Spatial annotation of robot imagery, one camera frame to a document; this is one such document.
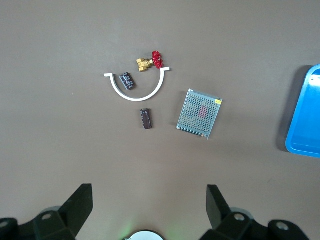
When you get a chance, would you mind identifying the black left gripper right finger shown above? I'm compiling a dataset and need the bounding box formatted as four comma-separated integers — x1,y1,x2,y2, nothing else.
202,184,308,240

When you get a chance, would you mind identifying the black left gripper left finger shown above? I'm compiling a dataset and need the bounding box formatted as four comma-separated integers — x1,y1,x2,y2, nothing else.
0,183,94,240

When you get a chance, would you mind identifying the dark cylindrical capacitor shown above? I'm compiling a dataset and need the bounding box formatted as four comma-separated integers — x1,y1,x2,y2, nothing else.
119,71,137,91
139,107,154,130

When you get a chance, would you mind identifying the metal mesh power supply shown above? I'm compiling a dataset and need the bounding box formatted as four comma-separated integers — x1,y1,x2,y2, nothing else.
176,88,224,141

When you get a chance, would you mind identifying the blue plastic tray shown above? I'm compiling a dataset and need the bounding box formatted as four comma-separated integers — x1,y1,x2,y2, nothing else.
285,64,320,159

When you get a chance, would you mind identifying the white half-ring bracket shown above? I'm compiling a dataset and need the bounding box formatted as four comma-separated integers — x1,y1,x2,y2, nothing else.
103,66,172,102

